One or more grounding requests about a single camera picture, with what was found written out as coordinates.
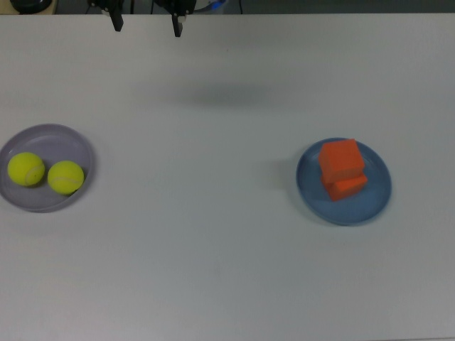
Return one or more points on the purple plate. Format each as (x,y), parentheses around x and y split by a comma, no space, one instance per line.
(46,140)

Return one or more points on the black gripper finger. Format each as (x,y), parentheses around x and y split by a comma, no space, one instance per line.
(116,21)
(176,23)

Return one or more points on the orange cube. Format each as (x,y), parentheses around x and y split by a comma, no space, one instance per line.
(346,190)
(339,158)

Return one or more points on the yellow tennis ball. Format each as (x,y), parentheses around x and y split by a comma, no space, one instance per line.
(26,168)
(65,177)

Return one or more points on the black round object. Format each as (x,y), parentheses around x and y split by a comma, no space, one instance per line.
(28,5)

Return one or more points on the blue plate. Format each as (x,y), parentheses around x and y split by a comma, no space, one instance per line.
(355,210)

